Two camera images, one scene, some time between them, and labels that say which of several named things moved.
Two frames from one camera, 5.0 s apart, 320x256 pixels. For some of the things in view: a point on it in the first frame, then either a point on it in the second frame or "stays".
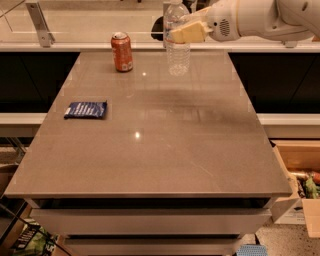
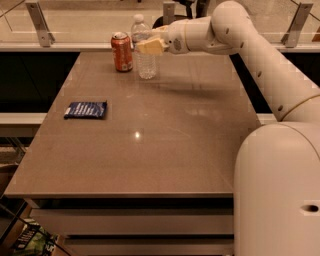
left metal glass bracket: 38,19 stays
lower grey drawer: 156,246 stays
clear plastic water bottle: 175,16 -> 147,63
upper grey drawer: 150,221 stays
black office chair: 157,29 stays
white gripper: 222,24 -> 174,37
